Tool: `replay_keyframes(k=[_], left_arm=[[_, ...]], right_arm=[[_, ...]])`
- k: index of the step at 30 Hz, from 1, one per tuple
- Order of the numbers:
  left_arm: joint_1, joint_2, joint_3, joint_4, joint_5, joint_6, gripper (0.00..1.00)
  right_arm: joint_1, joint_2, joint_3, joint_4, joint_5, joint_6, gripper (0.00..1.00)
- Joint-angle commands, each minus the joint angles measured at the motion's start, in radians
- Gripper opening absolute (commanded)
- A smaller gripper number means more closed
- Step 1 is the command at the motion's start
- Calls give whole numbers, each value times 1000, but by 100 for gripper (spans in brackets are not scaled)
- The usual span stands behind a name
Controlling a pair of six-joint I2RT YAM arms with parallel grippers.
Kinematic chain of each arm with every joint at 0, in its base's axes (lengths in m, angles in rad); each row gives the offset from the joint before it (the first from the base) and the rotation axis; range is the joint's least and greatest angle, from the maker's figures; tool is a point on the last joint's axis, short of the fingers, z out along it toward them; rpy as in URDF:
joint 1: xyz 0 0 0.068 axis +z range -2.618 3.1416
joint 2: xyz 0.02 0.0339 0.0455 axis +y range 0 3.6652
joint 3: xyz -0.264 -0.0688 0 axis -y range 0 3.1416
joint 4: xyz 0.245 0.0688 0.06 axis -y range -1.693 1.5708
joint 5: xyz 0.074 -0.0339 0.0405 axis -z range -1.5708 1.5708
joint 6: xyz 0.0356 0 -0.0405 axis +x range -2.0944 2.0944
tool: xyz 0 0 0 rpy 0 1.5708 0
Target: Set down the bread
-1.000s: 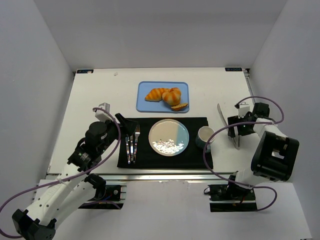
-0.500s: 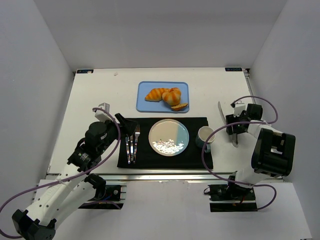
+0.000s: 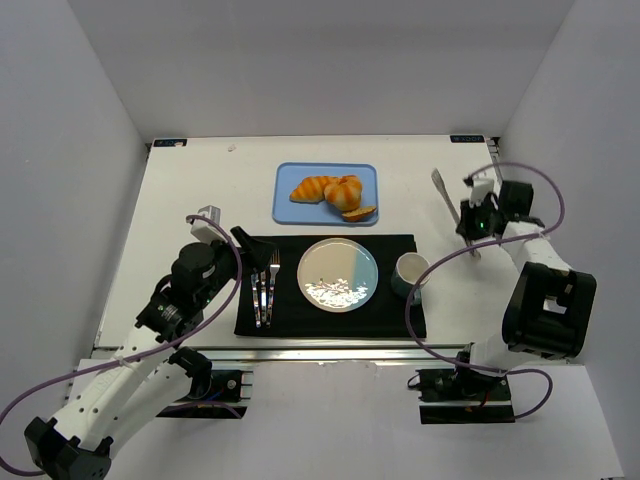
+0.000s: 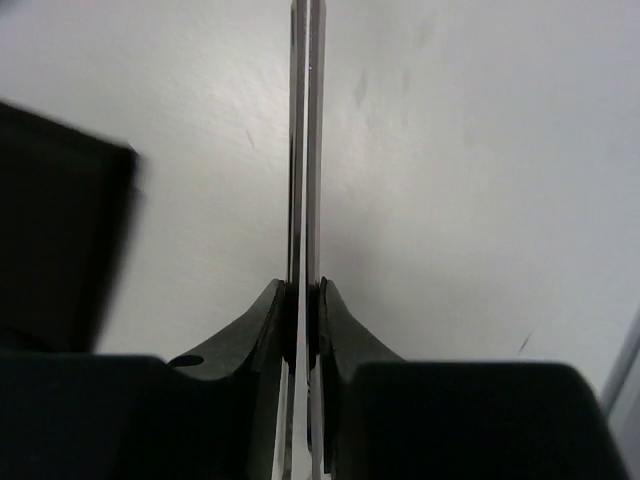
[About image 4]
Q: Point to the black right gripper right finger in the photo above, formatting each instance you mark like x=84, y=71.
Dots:
x=389, y=418

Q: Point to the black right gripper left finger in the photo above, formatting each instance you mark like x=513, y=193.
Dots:
x=210, y=413

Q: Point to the metal tongs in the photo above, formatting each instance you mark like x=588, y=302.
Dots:
x=303, y=280

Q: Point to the black placemat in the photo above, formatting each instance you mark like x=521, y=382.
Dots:
x=66, y=204

